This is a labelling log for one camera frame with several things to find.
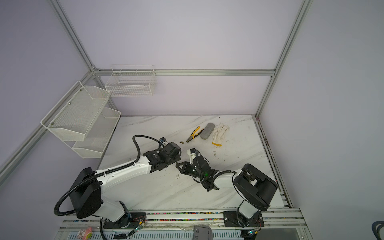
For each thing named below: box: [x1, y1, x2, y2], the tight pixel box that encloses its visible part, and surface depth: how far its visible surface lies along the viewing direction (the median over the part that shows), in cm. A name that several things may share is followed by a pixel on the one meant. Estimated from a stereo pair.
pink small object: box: [82, 226, 93, 240], surface depth 69 cm
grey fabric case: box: [200, 122, 215, 140], surface depth 110 cm
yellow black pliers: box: [186, 126, 205, 143], surface depth 110 cm
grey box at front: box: [192, 225, 214, 240], surface depth 71 cm
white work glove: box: [212, 124, 230, 147], surface depth 110 cm
